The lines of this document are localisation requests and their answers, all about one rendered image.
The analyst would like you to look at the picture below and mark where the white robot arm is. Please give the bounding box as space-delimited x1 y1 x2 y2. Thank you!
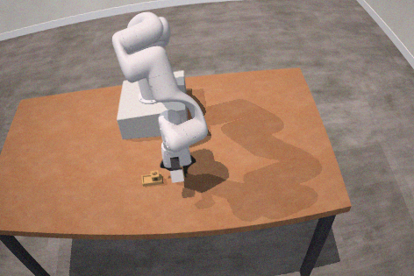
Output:
112 12 208 152

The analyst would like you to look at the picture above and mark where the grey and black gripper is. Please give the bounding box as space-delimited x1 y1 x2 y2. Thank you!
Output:
160 142 196 177

